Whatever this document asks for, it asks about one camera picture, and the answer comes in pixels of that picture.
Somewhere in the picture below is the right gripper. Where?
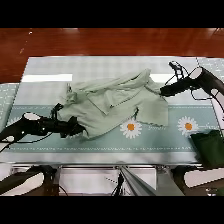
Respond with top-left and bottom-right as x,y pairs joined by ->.
159,81 -> 188,98

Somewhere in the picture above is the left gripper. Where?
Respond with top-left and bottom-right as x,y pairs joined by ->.
52,118 -> 86,140

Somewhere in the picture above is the light green shirt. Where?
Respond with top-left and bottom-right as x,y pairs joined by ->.
56,68 -> 170,140

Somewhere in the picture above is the silver frame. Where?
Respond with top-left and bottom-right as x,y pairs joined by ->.
9,162 -> 208,197

